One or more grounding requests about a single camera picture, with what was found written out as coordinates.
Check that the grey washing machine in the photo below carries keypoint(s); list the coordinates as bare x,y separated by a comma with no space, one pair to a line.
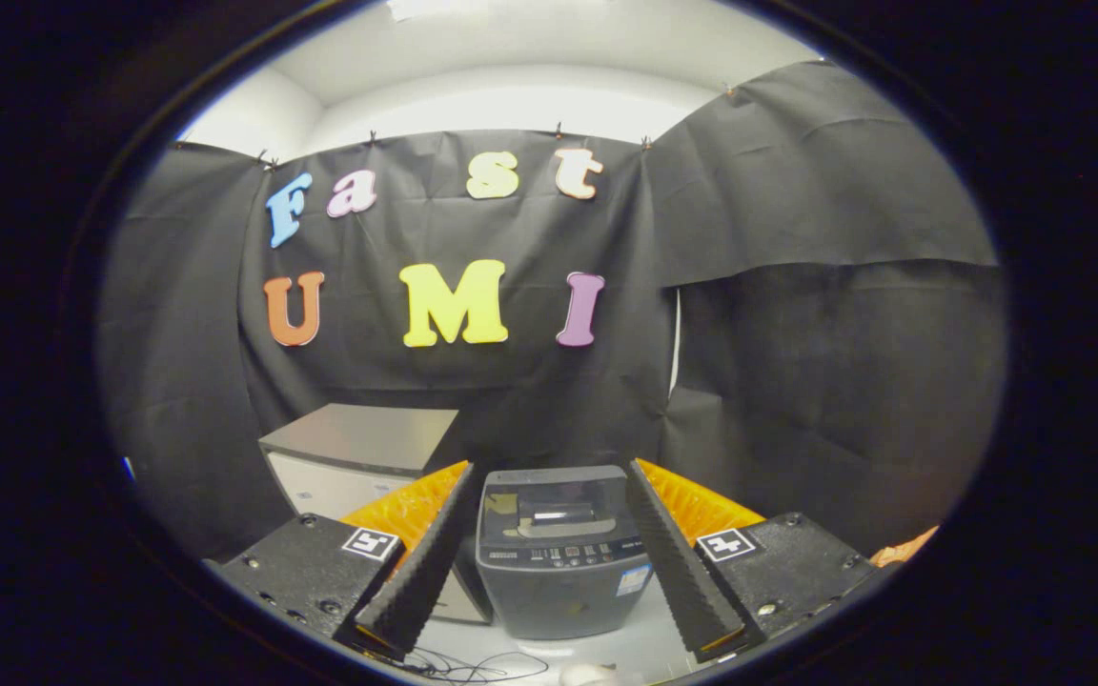
559,600

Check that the orange object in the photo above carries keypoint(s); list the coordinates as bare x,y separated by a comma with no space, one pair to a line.
902,550

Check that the beige cabinet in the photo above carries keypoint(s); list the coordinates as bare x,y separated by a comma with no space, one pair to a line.
358,438

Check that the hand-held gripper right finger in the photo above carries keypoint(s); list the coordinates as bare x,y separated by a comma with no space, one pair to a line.
678,572

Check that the blue white object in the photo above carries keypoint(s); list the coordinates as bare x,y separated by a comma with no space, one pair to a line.
128,469

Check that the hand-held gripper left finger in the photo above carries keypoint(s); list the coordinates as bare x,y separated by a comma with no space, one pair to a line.
416,576

